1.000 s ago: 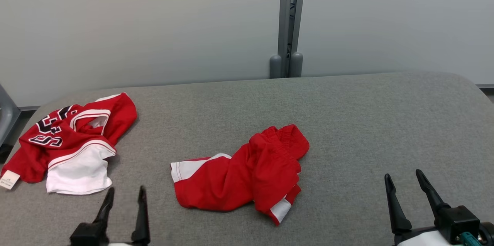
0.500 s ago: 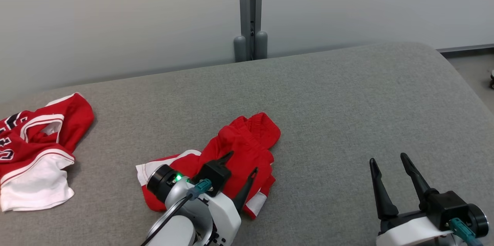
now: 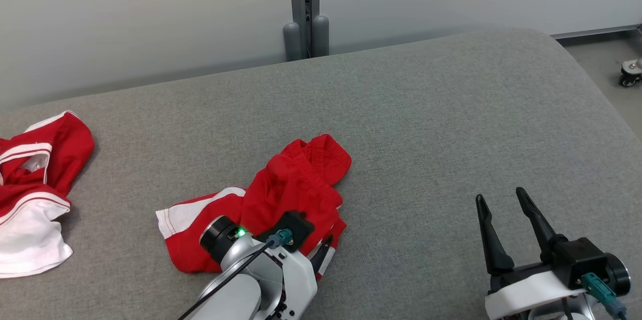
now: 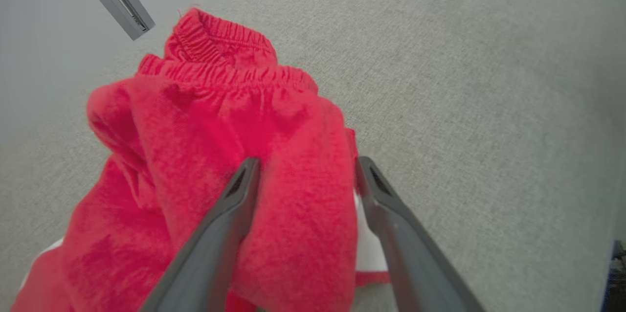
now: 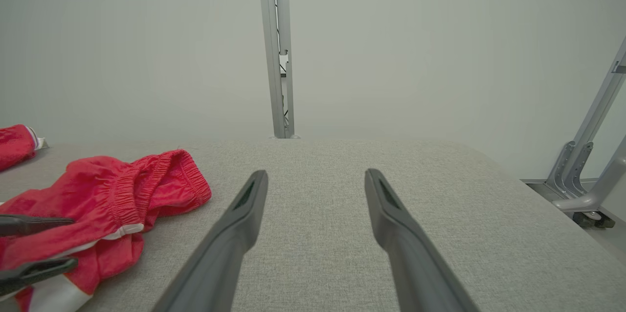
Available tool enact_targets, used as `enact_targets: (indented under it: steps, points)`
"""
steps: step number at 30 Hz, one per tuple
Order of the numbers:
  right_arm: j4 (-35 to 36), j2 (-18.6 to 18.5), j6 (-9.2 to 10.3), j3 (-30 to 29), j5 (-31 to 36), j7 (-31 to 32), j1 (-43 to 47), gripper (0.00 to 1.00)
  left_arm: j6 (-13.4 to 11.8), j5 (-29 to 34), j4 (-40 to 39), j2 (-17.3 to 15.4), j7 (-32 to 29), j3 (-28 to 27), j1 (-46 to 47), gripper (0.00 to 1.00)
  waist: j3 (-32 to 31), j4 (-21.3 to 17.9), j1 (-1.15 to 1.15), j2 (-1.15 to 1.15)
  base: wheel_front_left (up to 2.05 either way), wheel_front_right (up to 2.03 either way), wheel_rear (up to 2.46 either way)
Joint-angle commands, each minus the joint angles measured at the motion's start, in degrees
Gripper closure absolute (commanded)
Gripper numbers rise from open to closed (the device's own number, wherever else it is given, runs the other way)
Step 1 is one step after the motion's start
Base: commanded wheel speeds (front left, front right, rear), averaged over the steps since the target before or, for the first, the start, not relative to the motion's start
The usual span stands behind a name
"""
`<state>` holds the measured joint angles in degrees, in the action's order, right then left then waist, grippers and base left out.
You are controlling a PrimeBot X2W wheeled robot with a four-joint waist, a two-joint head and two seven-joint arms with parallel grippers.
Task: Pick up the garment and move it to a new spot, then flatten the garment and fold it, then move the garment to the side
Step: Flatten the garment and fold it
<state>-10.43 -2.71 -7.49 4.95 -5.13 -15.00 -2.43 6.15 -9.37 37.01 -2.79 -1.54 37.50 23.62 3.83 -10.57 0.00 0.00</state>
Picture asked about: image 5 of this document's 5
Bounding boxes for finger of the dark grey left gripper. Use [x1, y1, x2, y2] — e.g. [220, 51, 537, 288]
[0, 257, 79, 298]
[0, 214, 75, 237]

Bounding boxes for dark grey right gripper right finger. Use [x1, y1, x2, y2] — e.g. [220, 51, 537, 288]
[364, 169, 480, 312]

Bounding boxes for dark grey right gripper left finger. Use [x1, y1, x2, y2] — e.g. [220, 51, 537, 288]
[152, 170, 269, 312]

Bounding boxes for red white basketball shorts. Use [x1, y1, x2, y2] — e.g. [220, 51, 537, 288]
[0, 149, 212, 312]

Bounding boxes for red garment with white trim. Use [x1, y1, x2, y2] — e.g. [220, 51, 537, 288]
[0, 124, 48, 172]

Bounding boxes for black caster wheel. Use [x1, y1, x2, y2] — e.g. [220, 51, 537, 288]
[572, 211, 616, 229]

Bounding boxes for grey metal stand with caster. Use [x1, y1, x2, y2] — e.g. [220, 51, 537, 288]
[521, 36, 626, 215]

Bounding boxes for aluminium partition post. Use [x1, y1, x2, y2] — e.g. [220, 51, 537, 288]
[257, 0, 295, 139]

